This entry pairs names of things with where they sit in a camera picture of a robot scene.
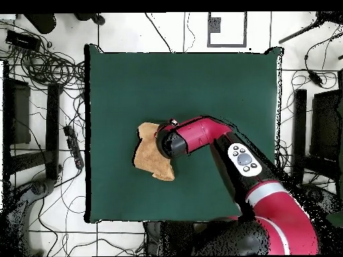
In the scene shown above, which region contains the black electronics box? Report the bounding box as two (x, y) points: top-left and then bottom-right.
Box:
(5, 29), (42, 52)

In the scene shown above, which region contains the thin black cable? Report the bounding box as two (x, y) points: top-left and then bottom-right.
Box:
(144, 11), (173, 54)

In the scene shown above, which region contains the black metal stand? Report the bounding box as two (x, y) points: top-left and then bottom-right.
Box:
(290, 88), (343, 185)
(2, 61), (64, 188)

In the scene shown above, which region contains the black power strip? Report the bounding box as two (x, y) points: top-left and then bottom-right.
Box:
(63, 124), (85, 170)

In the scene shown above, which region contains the tangle of black cables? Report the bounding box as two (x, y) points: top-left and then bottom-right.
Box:
(0, 21), (86, 90)

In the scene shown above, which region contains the grey square floor frame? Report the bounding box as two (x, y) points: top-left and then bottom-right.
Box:
(206, 11), (247, 48)

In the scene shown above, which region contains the black power adapter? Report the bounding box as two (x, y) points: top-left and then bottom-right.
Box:
(307, 70), (324, 88)

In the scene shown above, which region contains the orange terry towel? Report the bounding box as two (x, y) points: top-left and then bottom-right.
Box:
(133, 122), (176, 182)

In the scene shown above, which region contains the black tripod leg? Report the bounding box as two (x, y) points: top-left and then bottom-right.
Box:
(278, 11), (343, 45)

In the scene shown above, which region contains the dark green table cloth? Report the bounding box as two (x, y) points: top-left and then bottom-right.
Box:
(84, 44), (284, 225)

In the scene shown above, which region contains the black chair caster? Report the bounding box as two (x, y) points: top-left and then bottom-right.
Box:
(92, 13), (107, 27)

